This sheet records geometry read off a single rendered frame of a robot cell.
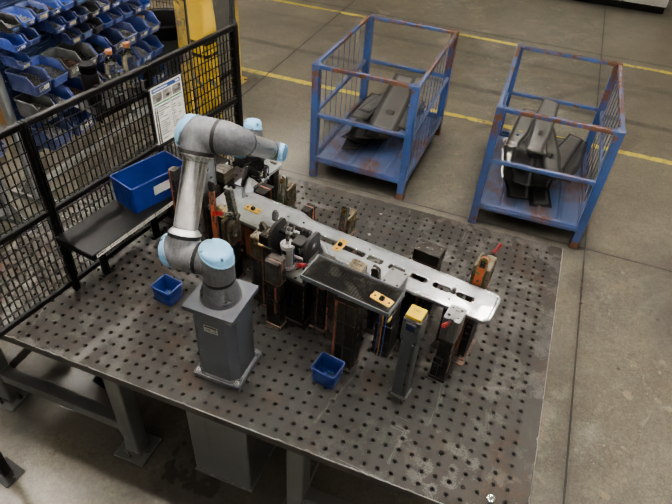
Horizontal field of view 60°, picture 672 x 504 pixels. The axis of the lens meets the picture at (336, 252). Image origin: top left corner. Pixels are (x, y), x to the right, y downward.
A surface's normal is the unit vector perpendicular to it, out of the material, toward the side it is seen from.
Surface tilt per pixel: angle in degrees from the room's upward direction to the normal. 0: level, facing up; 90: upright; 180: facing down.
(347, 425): 0
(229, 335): 90
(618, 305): 0
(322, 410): 0
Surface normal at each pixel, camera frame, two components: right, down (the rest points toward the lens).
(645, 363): 0.05, -0.76
